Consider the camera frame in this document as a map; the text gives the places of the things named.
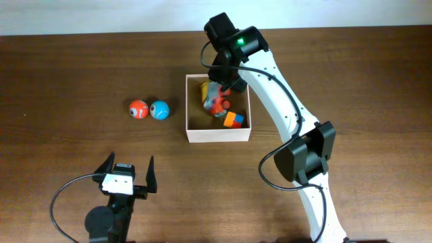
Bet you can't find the red toy fire truck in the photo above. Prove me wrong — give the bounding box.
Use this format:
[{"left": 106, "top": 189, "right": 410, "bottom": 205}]
[{"left": 200, "top": 80, "right": 232, "bottom": 117}]

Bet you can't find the multicolour puzzle cube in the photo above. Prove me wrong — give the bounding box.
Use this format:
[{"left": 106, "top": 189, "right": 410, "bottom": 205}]
[{"left": 223, "top": 111, "right": 244, "bottom": 129}]

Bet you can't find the right black cable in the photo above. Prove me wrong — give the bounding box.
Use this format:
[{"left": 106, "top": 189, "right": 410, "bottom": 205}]
[{"left": 200, "top": 40, "right": 328, "bottom": 243}]

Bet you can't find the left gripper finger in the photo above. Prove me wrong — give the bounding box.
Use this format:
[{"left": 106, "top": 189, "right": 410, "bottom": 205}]
[
  {"left": 92, "top": 152, "right": 115, "bottom": 183},
  {"left": 146, "top": 155, "right": 157, "bottom": 194}
]

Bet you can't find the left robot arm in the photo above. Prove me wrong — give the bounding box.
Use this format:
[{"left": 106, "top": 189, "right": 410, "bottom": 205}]
[{"left": 84, "top": 153, "right": 157, "bottom": 243}]

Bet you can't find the left black cable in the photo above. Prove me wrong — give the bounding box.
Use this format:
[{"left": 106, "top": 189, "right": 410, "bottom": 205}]
[{"left": 49, "top": 173, "right": 102, "bottom": 243}]

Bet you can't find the red toy ball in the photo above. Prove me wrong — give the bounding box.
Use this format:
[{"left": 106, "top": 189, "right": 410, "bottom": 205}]
[{"left": 129, "top": 100, "right": 149, "bottom": 119}]

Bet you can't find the black cable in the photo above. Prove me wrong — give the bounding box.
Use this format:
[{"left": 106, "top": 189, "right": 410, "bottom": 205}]
[
  {"left": 49, "top": 173, "right": 102, "bottom": 243},
  {"left": 200, "top": 40, "right": 328, "bottom": 243}
]

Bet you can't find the blue toy ball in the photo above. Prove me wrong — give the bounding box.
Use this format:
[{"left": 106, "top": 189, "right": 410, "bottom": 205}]
[{"left": 149, "top": 101, "right": 170, "bottom": 120}]

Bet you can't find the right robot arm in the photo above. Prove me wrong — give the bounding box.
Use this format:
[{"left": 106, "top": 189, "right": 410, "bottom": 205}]
[{"left": 204, "top": 13, "right": 348, "bottom": 242}]

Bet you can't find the pink open cardboard box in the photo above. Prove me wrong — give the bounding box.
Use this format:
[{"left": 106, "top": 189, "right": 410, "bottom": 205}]
[{"left": 185, "top": 74, "right": 252, "bottom": 143}]

